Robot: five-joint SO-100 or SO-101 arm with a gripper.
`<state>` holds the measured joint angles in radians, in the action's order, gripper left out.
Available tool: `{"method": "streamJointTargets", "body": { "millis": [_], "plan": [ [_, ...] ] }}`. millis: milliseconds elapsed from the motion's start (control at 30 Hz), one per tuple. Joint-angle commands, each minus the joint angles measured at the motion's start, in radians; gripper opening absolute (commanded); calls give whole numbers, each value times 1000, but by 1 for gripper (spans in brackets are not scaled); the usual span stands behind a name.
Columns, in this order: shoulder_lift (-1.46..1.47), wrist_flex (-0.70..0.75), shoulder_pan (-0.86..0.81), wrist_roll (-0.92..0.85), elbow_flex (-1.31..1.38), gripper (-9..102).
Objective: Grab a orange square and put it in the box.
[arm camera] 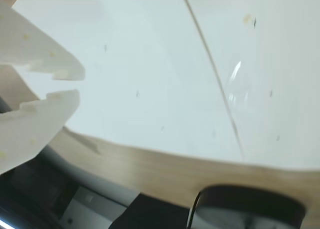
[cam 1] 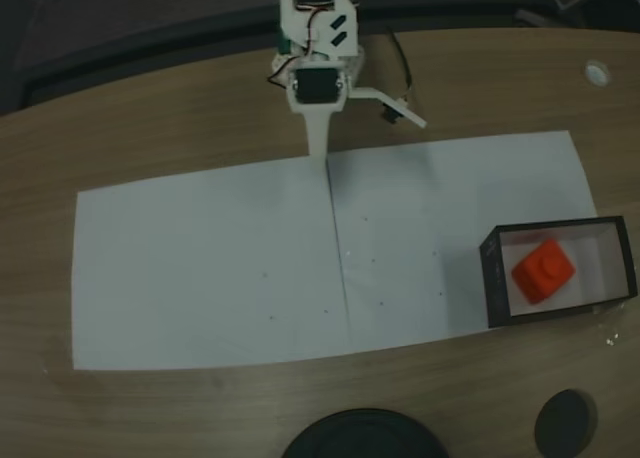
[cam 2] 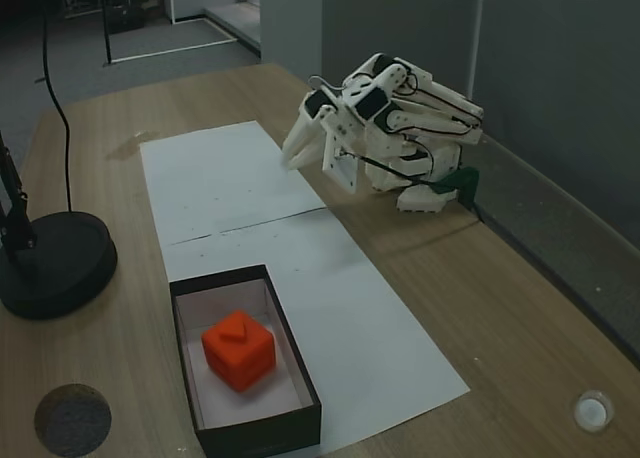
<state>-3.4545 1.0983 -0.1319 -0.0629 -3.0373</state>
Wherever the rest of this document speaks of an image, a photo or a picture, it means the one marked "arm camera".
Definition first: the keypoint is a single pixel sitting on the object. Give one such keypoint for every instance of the black round lamp base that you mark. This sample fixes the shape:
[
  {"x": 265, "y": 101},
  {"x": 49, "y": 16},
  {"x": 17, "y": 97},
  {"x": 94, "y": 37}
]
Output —
[{"x": 250, "y": 192}]

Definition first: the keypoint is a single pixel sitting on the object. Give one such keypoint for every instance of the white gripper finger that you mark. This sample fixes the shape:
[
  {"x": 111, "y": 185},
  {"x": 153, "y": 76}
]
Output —
[
  {"x": 30, "y": 131},
  {"x": 30, "y": 46}
]

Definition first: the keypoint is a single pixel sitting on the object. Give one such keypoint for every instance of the white paper sheet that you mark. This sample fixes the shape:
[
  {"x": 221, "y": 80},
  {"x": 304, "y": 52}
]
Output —
[
  {"x": 137, "y": 64},
  {"x": 275, "y": 76}
]

